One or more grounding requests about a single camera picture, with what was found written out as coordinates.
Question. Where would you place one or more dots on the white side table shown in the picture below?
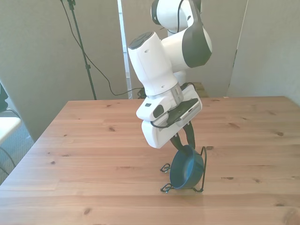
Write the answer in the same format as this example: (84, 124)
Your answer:
(7, 127)

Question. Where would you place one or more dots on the white perforated upright rail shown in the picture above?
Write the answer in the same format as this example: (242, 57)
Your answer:
(125, 51)

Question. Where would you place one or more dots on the dark blue bowl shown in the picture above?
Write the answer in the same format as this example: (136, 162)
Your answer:
(185, 170)

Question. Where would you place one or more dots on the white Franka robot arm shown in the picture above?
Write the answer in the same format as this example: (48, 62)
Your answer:
(150, 65)

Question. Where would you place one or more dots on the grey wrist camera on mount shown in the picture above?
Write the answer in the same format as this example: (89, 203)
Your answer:
(189, 112)

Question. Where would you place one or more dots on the black object beside side table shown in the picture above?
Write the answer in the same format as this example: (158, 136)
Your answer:
(2, 98)

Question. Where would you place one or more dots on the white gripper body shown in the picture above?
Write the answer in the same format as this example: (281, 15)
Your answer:
(157, 136)

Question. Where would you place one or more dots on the black tripod stand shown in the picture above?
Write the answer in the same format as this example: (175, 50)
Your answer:
(80, 44)

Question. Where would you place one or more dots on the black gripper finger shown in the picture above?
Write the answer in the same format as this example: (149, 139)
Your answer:
(191, 136)
(178, 143)

